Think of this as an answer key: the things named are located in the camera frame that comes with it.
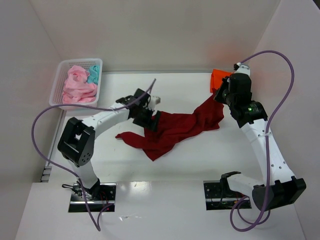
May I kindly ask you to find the orange folded t shirt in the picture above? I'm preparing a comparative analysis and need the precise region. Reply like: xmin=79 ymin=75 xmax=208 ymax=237
xmin=210 ymin=69 xmax=232 ymax=93

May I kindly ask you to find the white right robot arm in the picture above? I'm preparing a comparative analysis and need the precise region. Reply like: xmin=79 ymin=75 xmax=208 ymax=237
xmin=214 ymin=72 xmax=307 ymax=212

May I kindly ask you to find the white plastic laundry basket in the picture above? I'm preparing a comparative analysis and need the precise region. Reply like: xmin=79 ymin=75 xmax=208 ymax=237
xmin=49 ymin=58 xmax=103 ymax=111

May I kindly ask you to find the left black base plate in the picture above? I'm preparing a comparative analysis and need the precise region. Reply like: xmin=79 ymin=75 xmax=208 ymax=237
xmin=62 ymin=183 xmax=117 ymax=213

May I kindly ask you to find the teal t shirt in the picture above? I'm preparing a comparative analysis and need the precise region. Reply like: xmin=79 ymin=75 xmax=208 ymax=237
xmin=86 ymin=65 xmax=100 ymax=85

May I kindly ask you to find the pink t shirt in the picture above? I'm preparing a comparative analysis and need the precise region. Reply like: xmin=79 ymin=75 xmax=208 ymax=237
xmin=62 ymin=65 xmax=98 ymax=104

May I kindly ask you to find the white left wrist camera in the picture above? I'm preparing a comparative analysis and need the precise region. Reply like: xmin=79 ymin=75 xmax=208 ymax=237
xmin=148 ymin=95 xmax=161 ymax=110

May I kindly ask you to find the dark red t shirt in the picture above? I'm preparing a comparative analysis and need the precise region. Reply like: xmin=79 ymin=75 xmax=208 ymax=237
xmin=115 ymin=96 xmax=224 ymax=161

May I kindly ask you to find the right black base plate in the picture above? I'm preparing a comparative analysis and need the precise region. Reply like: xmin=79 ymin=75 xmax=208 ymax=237
xmin=203 ymin=180 xmax=244 ymax=211

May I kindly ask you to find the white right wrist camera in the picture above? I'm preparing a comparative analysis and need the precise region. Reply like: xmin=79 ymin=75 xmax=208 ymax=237
xmin=233 ymin=62 xmax=251 ymax=76

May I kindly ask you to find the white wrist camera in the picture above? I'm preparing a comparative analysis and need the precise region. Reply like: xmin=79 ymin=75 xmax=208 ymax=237
xmin=233 ymin=62 xmax=251 ymax=76
xmin=148 ymin=95 xmax=161 ymax=110

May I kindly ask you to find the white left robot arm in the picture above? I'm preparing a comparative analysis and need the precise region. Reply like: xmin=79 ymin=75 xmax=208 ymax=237
xmin=57 ymin=88 xmax=161 ymax=200

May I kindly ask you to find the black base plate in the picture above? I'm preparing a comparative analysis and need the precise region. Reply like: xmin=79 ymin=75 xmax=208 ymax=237
xmin=203 ymin=180 xmax=244 ymax=211
xmin=62 ymin=183 xmax=117 ymax=213

